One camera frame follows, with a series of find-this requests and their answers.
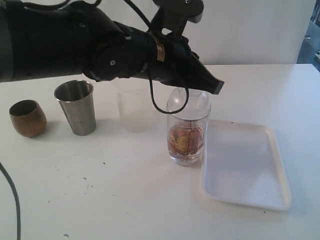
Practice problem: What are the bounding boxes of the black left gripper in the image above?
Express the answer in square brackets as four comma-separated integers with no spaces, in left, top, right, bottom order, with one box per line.
[150,34,225,95]

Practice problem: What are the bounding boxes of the clear shaker lid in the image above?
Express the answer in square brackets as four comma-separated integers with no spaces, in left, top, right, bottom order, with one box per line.
[166,87,211,121]

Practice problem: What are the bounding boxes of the clear graduated shaker body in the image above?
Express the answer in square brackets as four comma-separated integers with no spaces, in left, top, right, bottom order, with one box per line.
[166,110,211,166]

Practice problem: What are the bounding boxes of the stainless steel cup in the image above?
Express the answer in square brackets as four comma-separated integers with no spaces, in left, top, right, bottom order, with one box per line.
[54,80,96,136]

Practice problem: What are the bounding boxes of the brown wooden cup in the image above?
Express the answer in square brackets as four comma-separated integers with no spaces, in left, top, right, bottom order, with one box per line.
[9,99,47,138]

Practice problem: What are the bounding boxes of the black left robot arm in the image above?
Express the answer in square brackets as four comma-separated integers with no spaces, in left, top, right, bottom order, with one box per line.
[0,0,224,95]

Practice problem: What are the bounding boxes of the wood pieces and gold coin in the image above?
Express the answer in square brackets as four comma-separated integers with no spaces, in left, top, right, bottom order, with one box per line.
[167,125,205,158]

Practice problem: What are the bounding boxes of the translucent plastic cup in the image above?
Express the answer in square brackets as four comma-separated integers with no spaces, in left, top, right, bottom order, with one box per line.
[114,78,158,133]

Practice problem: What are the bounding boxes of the white plastic tray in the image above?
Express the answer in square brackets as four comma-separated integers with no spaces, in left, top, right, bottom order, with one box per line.
[201,120,293,211]

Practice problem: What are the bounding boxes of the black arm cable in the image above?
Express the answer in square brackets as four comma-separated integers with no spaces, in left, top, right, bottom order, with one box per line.
[147,57,191,115]

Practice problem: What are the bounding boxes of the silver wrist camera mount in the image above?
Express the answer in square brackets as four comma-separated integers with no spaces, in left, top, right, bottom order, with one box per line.
[149,0,204,40]

